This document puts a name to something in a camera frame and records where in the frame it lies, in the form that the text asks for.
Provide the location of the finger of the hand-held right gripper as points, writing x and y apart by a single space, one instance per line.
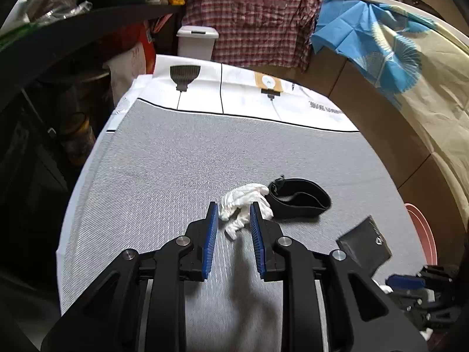
406 282

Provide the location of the black shelf rack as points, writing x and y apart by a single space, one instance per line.
73 33

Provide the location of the dark packet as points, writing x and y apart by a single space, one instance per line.
364 245

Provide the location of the plaid shirt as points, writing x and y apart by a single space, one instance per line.
249 18

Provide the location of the beige cloth with fan print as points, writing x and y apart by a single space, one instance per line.
439 91

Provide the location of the white lidded bin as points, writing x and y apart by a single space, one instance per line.
196 44

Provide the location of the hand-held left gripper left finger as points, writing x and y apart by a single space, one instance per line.
210 242

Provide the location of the pink plastic basin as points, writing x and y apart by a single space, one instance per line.
425 234

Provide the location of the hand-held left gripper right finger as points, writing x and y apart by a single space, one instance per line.
258 242

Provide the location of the red and white bag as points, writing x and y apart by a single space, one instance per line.
128 55

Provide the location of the plain blue cloth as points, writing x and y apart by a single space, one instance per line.
340 25

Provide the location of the white tissue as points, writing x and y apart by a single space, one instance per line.
238 201

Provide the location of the grey and white table cover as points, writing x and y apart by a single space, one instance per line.
176 154

